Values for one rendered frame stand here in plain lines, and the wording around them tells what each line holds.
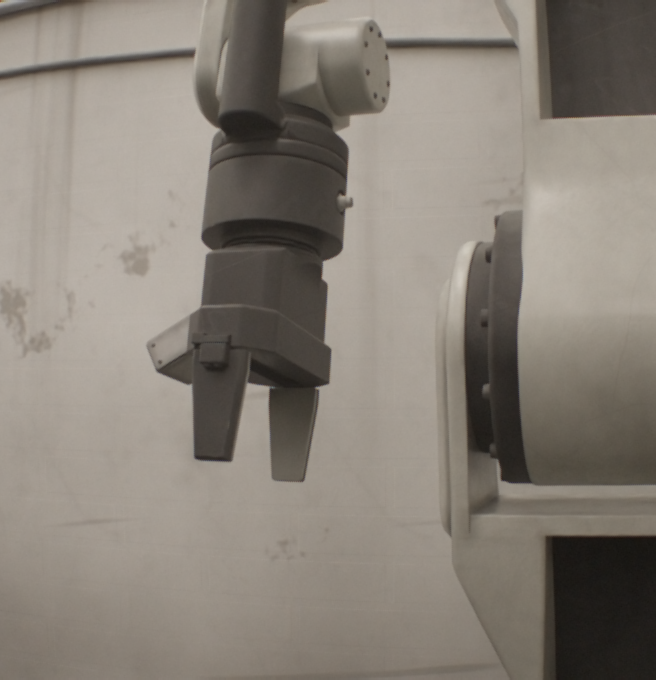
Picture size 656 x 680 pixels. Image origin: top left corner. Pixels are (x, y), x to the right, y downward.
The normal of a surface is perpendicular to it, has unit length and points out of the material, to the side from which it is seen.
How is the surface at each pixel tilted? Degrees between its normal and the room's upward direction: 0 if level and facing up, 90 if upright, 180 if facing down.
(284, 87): 79
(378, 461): 90
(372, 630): 90
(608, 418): 121
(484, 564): 100
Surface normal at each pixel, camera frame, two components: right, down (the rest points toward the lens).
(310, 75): -0.34, -0.23
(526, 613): -0.33, 0.20
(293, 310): 0.94, -0.02
